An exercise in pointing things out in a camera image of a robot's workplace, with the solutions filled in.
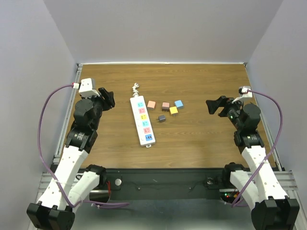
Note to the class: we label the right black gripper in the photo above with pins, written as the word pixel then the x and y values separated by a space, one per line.
pixel 227 102

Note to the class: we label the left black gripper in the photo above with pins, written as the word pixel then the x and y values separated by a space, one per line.
pixel 109 102

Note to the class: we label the pink plug adapter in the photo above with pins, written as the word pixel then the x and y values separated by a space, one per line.
pixel 151 105

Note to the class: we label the mauve brown plug adapter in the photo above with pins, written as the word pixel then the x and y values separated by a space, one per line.
pixel 165 106

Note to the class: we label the dark grey plug adapter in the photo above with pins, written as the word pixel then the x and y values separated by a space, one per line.
pixel 161 118

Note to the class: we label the white power strip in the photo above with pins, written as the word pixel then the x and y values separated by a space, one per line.
pixel 141 117

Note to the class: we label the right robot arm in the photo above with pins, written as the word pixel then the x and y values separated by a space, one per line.
pixel 271 208

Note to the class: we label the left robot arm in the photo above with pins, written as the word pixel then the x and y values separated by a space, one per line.
pixel 56 208

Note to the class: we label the blue plug adapter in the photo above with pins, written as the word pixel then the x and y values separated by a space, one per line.
pixel 179 104

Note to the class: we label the yellow plug adapter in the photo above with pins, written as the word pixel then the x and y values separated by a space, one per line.
pixel 173 110

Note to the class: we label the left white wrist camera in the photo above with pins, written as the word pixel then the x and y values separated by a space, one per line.
pixel 87 88

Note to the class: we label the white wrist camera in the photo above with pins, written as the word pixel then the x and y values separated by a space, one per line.
pixel 87 88
pixel 244 94

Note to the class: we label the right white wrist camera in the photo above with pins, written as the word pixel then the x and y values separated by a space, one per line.
pixel 244 94

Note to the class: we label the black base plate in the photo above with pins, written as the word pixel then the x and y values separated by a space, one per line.
pixel 163 184

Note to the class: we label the aluminium frame rail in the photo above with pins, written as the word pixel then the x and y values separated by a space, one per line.
pixel 191 139

